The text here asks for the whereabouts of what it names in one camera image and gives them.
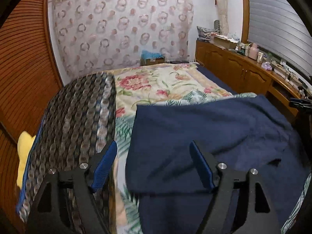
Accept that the navy blue printed t-shirt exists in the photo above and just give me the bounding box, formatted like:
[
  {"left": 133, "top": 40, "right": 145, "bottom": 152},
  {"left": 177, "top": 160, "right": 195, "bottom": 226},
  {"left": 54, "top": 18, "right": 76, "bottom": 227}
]
[{"left": 125, "top": 96, "right": 309, "bottom": 233}]

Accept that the purple small item on sideboard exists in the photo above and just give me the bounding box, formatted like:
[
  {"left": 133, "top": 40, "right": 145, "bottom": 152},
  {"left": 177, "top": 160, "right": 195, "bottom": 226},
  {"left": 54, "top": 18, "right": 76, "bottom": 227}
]
[{"left": 261, "top": 61, "right": 272, "bottom": 71}]

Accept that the black circle-patterned folded cloth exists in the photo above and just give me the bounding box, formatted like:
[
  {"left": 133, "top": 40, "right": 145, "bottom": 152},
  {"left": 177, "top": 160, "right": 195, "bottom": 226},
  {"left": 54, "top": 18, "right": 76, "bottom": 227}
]
[{"left": 16, "top": 72, "right": 116, "bottom": 233}]

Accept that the long wooden sideboard cabinet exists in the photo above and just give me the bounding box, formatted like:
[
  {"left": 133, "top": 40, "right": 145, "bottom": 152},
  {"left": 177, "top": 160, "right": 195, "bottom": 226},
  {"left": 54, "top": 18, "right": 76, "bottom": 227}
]
[{"left": 195, "top": 40, "right": 301, "bottom": 122}]

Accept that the pink bottle on sideboard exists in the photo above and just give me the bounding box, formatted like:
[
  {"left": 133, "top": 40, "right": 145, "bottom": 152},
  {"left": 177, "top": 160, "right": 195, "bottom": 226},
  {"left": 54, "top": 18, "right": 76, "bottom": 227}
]
[{"left": 249, "top": 43, "right": 259, "bottom": 60}]

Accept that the grey window roller blind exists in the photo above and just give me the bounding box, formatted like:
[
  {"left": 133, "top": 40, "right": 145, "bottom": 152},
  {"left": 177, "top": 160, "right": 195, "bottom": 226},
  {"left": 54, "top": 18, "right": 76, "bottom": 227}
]
[{"left": 249, "top": 0, "right": 311, "bottom": 77}]

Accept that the palm leaf floral bedspread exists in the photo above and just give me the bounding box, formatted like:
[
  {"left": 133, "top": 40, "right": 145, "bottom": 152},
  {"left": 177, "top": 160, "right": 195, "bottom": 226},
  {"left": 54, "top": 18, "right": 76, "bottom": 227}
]
[{"left": 113, "top": 64, "right": 311, "bottom": 233}]

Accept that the flat cardboard box on sideboard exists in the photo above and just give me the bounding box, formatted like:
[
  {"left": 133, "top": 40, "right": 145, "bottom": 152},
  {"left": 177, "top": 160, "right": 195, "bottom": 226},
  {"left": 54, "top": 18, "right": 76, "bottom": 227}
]
[{"left": 213, "top": 34, "right": 238, "bottom": 49}]

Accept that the brown louvered wooden wardrobe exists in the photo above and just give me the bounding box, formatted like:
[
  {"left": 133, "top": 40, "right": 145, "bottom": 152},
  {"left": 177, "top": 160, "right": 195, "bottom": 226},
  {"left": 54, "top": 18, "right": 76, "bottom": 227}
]
[{"left": 1, "top": 0, "right": 62, "bottom": 233}]

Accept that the cardboard box with blue cloth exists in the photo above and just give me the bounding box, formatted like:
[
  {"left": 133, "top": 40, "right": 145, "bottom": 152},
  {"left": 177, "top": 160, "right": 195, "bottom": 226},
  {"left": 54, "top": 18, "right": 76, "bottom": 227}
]
[{"left": 140, "top": 50, "right": 165, "bottom": 66}]

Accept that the folded patterned cloth pile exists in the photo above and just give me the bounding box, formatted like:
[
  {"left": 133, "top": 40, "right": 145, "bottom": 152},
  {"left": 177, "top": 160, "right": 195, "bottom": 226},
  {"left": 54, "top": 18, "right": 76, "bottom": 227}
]
[{"left": 197, "top": 26, "right": 220, "bottom": 42}]

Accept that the circle-patterned sheer curtain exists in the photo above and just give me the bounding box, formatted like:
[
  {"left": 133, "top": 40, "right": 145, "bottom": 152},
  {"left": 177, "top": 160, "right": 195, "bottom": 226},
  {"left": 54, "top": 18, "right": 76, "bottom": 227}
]
[{"left": 51, "top": 0, "right": 194, "bottom": 79}]

